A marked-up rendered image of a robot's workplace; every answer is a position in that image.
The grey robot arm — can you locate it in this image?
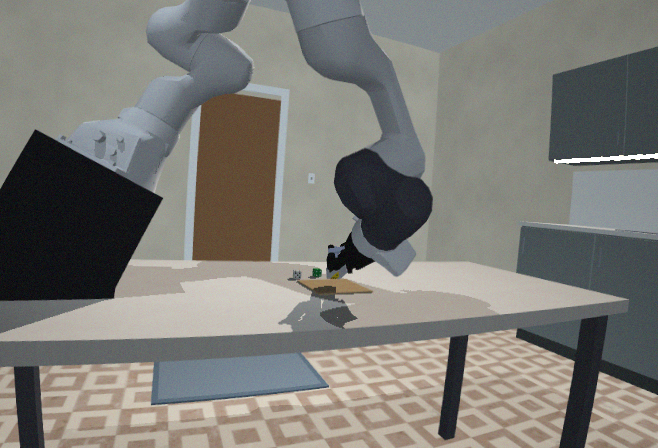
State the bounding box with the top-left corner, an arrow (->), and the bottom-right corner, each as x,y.
55,0 -> 433,277

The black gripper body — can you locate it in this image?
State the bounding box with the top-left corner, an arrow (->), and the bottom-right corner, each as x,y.
340,232 -> 374,263

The tan square mat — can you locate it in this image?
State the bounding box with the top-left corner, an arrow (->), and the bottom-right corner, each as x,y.
297,279 -> 373,295

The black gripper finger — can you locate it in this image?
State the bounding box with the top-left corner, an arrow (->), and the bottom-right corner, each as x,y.
326,245 -> 356,279
337,260 -> 375,279

